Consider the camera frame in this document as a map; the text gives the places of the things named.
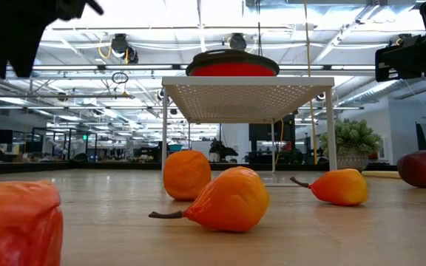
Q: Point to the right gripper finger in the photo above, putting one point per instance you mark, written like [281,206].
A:
[380,77]
[401,59]

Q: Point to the dark red apple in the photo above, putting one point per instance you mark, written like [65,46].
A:
[416,169]

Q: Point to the red and grey colander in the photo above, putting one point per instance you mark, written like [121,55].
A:
[231,68]

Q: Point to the orange mandarin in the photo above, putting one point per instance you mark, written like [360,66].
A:
[187,175]

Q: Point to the black background robot arm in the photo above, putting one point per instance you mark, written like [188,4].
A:
[222,150]

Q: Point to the green succulent in pot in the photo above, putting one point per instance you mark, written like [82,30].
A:
[350,142]

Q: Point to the pale yellow banana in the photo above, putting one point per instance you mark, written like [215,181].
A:
[381,174]

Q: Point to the white perforated metal shelf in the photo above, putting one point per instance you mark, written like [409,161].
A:
[250,99]

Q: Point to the teal bin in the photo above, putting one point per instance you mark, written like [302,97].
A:
[175,147]

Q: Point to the black table frame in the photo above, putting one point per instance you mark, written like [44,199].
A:
[87,167]

